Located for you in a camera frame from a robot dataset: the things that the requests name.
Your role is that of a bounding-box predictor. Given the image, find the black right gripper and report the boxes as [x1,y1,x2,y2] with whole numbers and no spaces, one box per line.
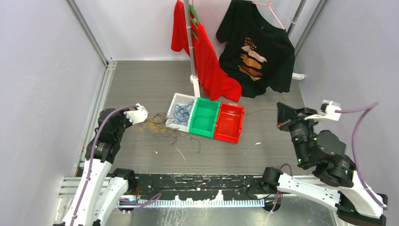
[274,101,319,164]

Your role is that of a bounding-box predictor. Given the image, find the brown cable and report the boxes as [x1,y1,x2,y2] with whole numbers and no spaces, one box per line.
[243,108,279,116]

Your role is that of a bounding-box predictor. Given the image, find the blue cable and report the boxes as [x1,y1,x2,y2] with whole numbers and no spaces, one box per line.
[173,101,195,127]

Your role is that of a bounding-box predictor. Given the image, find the multicolour cable bundle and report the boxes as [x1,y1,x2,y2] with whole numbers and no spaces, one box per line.
[138,112,202,153]

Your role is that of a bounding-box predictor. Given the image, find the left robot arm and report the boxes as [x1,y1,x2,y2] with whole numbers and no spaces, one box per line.
[59,105,141,226]

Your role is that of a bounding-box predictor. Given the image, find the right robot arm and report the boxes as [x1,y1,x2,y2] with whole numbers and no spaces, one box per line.
[260,100,388,226]

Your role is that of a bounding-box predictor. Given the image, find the red plastic bin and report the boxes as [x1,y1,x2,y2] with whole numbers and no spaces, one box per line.
[213,102,245,144]

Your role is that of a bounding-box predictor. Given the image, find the black printed t-shirt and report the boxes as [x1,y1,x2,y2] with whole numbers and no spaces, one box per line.
[215,0,295,98]

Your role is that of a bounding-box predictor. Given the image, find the red t-shirt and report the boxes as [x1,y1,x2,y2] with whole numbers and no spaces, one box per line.
[171,0,242,102]

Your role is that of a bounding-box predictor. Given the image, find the green plastic bin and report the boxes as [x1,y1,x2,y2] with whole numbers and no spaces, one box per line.
[189,97,221,137]

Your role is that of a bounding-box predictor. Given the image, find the metal clothes stand pole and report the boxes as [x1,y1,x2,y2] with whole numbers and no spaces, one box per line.
[183,0,200,97]

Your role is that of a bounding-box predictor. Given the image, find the white plastic bin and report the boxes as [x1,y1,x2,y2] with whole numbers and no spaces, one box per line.
[166,93,197,133]

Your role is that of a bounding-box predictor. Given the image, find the pink clothes hanger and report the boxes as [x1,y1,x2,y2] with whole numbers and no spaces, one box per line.
[252,0,285,30]

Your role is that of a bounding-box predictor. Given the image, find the green clothes hanger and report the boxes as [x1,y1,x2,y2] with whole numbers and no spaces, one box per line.
[189,4,200,39]

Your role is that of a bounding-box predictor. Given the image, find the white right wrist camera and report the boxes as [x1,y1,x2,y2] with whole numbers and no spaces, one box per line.
[304,100,341,122]

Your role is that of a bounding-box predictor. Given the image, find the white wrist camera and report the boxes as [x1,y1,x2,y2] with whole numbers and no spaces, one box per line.
[304,100,341,122]
[124,103,148,125]

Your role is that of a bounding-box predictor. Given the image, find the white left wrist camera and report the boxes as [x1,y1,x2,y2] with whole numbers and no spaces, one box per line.
[124,103,148,125]

